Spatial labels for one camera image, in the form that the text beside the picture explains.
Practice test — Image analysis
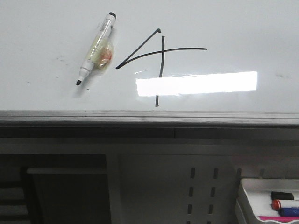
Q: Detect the white marker tray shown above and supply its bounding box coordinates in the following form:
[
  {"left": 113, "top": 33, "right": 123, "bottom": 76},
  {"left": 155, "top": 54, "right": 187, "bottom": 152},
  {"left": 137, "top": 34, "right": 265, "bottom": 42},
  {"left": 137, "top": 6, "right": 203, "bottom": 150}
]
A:
[{"left": 235, "top": 179, "right": 299, "bottom": 224}]

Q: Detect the white whiteboard with metal frame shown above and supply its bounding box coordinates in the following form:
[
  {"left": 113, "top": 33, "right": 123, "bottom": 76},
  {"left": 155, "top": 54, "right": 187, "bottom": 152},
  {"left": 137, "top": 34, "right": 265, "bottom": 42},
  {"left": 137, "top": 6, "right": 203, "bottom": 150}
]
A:
[{"left": 0, "top": 0, "right": 299, "bottom": 126}]

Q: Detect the blue capped marker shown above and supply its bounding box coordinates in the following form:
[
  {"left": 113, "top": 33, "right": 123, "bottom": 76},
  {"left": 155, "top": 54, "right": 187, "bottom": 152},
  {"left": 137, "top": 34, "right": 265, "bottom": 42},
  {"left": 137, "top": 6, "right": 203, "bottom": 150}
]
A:
[{"left": 279, "top": 208, "right": 299, "bottom": 217}]

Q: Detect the white slotted pegboard panel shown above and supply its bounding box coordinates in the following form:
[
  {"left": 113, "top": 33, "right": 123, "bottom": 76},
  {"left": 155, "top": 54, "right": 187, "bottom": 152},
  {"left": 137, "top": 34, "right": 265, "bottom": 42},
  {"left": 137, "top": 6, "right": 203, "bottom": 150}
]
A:
[{"left": 107, "top": 145, "right": 299, "bottom": 224}]

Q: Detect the white taped whiteboard marker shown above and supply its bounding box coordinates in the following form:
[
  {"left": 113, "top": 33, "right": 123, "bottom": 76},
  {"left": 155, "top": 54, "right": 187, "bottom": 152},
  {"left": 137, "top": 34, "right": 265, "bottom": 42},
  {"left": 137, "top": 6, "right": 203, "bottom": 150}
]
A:
[{"left": 76, "top": 12, "right": 116, "bottom": 86}]

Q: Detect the dark rectangular board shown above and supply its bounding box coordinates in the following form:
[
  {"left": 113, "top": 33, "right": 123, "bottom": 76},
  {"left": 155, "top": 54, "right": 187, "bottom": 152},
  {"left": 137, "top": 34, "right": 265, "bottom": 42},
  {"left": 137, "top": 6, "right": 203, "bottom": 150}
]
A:
[{"left": 20, "top": 167, "right": 112, "bottom": 224}]

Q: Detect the red capped marker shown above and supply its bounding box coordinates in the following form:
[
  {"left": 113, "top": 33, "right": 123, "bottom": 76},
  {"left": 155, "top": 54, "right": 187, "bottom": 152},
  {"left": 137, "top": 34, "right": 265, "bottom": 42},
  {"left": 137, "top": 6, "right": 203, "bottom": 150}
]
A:
[{"left": 271, "top": 199, "right": 299, "bottom": 210}]

